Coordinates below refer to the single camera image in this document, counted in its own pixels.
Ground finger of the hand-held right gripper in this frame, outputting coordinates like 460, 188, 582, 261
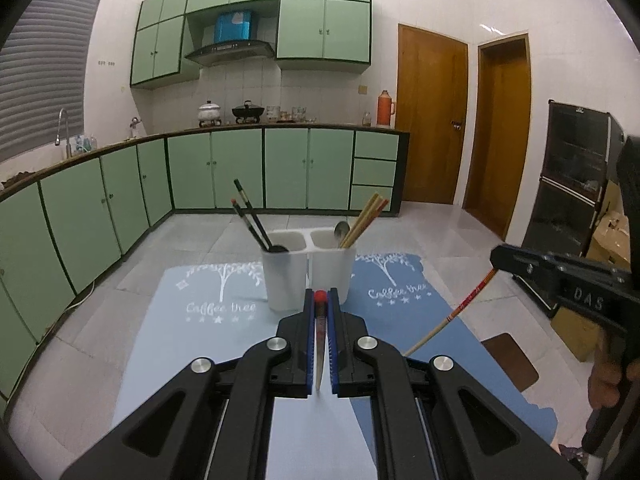
489, 244, 568, 312

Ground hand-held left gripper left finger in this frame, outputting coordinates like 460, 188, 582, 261
60, 288, 317, 480

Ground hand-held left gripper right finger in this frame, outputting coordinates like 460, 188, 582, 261
327, 288, 584, 480

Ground wooden chopstick red patterned handle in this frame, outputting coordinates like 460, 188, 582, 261
402, 268, 499, 359
314, 290, 327, 392
350, 199, 390, 250

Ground white two-compartment utensil holder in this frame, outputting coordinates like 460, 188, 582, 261
261, 228, 359, 312

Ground plain wooden chopstick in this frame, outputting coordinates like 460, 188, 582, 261
340, 193, 377, 250

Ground row of mixed chopsticks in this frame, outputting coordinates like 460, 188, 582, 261
345, 196, 383, 250

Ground black chopstick gold band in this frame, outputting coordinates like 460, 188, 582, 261
233, 178, 271, 251

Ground person's right hand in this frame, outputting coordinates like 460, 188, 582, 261
588, 360, 640, 411

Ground cardboard box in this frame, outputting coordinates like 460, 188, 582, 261
550, 180, 632, 364

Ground brown mat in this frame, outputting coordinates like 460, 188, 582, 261
482, 332, 540, 392

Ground light blue printed mat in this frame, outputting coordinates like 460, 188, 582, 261
111, 261, 362, 480

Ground black glass-front cabinet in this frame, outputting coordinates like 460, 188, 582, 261
520, 99, 626, 319

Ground dark blue printed mat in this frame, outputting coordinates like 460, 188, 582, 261
345, 252, 559, 461

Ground plain wooden door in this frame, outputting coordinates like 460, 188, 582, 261
462, 33, 532, 241

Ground orange thermos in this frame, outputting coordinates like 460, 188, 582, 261
375, 90, 396, 128

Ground black wok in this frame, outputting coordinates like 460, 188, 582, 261
231, 100, 264, 124

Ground green base cabinets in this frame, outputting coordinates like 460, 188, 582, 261
0, 126, 411, 411

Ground range hood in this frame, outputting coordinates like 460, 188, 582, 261
184, 10, 276, 67

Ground metal sink faucet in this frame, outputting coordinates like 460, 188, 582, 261
56, 108, 74, 160

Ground grey window blind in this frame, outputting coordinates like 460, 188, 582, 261
0, 0, 104, 164

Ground wooden door with handle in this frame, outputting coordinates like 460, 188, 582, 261
398, 23, 470, 206

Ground white power cable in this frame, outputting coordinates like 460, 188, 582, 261
37, 277, 97, 344

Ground green wall cabinets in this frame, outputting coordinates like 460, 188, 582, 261
130, 0, 372, 90

